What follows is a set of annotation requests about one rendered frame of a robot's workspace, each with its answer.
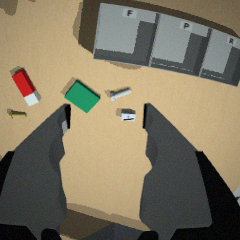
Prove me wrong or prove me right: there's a grey metal bolt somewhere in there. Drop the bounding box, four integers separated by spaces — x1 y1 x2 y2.
110 88 131 101

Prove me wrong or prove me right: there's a red and white eraser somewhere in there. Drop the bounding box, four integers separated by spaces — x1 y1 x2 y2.
12 69 41 106

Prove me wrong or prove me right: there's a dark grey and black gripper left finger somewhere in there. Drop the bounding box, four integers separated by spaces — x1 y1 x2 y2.
0 103 71 240

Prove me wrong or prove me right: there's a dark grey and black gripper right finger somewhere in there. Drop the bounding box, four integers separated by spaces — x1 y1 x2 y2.
139 103 240 240

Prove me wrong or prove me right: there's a green rectangular block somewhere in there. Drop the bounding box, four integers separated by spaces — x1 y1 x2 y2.
64 79 101 113

